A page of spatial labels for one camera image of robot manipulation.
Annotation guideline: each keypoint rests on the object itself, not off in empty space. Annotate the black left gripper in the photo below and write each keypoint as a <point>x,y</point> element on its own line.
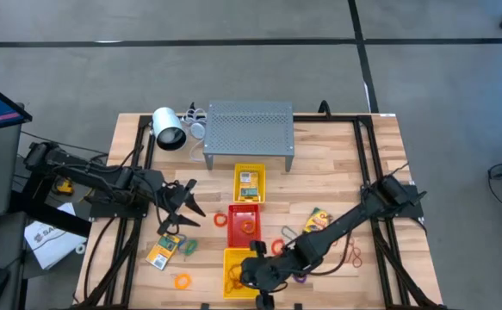
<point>173,198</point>

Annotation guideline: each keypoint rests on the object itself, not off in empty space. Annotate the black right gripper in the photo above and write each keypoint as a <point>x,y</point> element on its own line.
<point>261,273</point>

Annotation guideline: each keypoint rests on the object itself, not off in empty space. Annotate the blue rubber band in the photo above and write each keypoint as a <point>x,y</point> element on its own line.
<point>177,234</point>
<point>283,230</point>

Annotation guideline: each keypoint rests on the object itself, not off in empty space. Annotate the red rubber band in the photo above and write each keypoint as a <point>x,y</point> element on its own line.
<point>233,270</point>
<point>359,258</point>
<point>348,258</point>
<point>235,286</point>

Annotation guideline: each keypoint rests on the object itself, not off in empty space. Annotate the red orange coil wristband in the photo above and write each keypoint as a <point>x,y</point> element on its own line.
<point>215,220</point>
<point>278,240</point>

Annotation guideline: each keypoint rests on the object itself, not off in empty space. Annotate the green rubber band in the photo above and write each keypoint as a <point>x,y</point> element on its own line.
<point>194,245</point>

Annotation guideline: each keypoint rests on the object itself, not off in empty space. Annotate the yellow green card package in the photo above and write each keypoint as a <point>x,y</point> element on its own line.
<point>249,193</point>
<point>162,254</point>

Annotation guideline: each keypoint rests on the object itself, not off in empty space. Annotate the yellow package white label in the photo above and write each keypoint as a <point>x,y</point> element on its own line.
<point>245,177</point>

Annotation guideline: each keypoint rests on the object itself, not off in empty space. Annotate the yellow green crayon box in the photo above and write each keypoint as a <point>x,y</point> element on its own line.
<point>317,220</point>

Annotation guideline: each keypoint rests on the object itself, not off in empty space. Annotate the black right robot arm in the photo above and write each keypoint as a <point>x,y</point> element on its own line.
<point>341,224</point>

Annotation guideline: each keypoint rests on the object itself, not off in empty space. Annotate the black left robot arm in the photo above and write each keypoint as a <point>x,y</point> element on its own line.
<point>104,181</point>

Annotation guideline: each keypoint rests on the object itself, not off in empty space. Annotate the yellow plastic basket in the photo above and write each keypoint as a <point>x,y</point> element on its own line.
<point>261,185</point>
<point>229,258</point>

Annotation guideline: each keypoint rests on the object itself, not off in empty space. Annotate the purple coil wristband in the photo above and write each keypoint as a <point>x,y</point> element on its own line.
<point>300,280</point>

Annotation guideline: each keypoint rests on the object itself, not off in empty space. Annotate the red plastic basket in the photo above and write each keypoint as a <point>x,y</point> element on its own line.
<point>235,237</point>

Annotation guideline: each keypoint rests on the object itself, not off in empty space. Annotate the black table edge clamp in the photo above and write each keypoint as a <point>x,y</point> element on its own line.
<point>298,306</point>
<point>205,306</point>
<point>192,107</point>
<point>324,108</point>

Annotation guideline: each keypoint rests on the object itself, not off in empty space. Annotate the white round puck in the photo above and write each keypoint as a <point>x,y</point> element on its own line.
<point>197,130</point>

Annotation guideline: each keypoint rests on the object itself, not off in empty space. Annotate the grey perforated metal shelf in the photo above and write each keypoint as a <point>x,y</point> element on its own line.
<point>250,129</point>

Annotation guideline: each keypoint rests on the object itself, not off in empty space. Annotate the yellow black tool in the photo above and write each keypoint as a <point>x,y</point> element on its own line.
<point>65,187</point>

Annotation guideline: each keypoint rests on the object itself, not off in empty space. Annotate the white printed paper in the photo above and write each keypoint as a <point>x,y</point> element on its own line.
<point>52,249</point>

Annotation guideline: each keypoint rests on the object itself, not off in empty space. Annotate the black stand base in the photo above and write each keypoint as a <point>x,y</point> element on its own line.
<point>39,211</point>

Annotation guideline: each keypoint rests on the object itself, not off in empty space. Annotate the white sticker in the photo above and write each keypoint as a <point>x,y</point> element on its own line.
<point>387,115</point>

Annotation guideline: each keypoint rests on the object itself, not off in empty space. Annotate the black aluminium table frame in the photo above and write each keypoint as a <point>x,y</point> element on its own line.
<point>319,117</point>

